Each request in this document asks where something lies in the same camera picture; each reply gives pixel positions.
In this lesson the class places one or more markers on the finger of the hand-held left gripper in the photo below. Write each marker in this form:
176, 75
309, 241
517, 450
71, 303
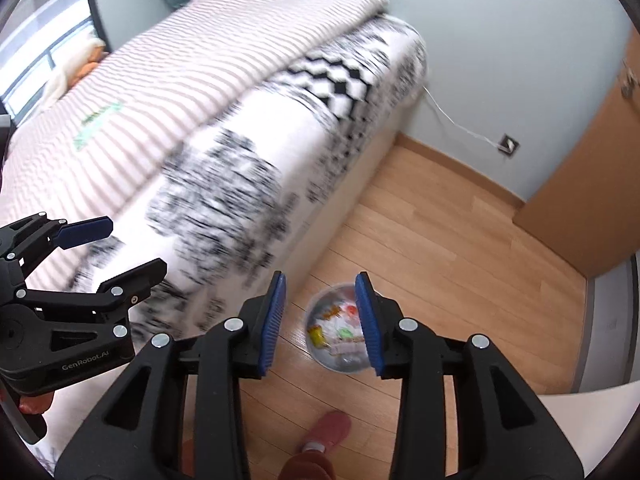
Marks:
87, 231
137, 277

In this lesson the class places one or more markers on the yellow snack packet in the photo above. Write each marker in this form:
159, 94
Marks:
316, 336

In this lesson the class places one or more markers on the window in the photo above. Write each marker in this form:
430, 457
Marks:
45, 45

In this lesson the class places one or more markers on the cream bed frame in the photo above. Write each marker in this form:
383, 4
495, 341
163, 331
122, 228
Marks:
360, 175

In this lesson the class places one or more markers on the grey door frame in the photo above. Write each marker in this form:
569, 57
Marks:
605, 320

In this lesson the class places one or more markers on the bed with patterned sheet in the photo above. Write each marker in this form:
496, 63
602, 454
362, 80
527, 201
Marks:
225, 185

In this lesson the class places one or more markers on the white furniture surface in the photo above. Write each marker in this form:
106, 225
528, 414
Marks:
585, 435

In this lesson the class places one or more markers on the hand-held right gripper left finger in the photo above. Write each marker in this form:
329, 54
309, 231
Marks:
272, 320

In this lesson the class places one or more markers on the large pale green packet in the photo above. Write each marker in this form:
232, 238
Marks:
95, 127

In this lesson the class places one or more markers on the wooden door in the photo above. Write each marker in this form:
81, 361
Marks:
590, 185

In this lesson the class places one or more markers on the clear round trash bin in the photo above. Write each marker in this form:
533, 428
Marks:
330, 357

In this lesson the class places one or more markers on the person's left hand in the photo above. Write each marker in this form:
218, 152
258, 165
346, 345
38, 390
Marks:
35, 404

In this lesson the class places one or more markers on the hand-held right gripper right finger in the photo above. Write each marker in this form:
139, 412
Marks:
367, 320

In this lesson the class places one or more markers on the orange plush toy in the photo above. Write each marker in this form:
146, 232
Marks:
90, 67

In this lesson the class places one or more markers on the pink slipper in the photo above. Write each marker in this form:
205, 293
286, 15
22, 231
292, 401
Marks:
327, 427

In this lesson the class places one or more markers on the white plush toy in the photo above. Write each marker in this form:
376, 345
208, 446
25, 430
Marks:
60, 80

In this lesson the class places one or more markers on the pink striped blanket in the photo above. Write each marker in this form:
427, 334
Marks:
200, 60

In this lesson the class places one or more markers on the wall outlet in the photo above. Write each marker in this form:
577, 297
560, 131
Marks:
509, 145

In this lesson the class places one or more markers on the person's leg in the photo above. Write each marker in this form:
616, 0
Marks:
310, 467

